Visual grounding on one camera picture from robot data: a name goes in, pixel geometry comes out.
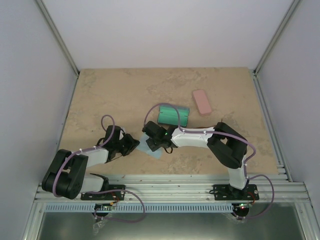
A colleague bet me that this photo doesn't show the left corner aluminium post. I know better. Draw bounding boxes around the left corner aluminium post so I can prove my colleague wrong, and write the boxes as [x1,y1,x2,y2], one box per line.
[34,0,80,78]

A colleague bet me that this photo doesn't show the aluminium rail frame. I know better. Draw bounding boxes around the aluminium rail frame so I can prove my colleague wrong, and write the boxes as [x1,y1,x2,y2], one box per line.
[25,67,320,240]

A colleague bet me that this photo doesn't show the pink glasses case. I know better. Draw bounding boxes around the pink glasses case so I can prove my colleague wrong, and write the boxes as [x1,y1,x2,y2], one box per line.
[192,89,212,116]

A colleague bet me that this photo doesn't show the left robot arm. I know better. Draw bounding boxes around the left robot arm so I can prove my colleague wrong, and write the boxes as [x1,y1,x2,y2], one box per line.
[41,125,140,200]

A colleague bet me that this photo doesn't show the brown rectangular sunglasses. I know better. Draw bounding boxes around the brown rectangular sunglasses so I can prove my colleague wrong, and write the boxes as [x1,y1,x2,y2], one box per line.
[196,118,223,129]

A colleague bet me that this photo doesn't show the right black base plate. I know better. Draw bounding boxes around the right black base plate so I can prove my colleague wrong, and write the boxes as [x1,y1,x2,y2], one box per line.
[209,184,260,201]

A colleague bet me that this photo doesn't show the blue-grey glasses case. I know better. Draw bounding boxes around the blue-grey glasses case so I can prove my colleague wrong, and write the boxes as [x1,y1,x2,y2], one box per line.
[157,104,190,127]

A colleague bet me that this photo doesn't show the right corner aluminium post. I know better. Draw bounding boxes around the right corner aluminium post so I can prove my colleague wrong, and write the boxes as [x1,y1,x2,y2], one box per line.
[252,0,302,76]

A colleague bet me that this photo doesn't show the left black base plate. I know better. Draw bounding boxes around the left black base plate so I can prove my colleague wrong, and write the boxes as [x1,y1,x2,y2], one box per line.
[80,184,126,202]

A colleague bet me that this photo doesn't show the corner aluminium post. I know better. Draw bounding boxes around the corner aluminium post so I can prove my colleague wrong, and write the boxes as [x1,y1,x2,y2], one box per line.
[34,0,80,78]
[252,0,302,76]

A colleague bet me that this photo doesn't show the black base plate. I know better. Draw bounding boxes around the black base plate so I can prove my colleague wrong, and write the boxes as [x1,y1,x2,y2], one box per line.
[209,184,260,201]
[80,184,126,202]

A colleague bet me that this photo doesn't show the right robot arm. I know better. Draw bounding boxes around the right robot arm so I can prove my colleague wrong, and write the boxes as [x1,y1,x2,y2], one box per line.
[142,121,248,200]

